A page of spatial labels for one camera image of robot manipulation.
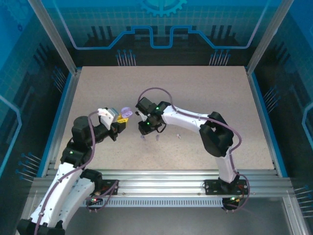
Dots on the purple earbud charging case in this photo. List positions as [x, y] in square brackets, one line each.
[126, 113]

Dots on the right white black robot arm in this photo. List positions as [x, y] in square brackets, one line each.
[185, 120]

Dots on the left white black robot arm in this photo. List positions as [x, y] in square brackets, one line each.
[61, 193]

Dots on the blue table edge strip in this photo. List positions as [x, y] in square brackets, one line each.
[260, 98]
[63, 98]

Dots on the small LED circuit board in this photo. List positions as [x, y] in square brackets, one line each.
[94, 200]
[233, 198]

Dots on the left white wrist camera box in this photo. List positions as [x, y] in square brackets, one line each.
[107, 117]

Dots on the aluminium side rail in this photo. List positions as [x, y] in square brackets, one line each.
[70, 98]
[255, 98]

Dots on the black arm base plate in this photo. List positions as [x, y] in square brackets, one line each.
[212, 187]
[111, 187]

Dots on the aluminium mounting rail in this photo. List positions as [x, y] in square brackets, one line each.
[159, 183]

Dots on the aluminium frame post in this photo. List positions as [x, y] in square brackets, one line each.
[56, 39]
[267, 39]

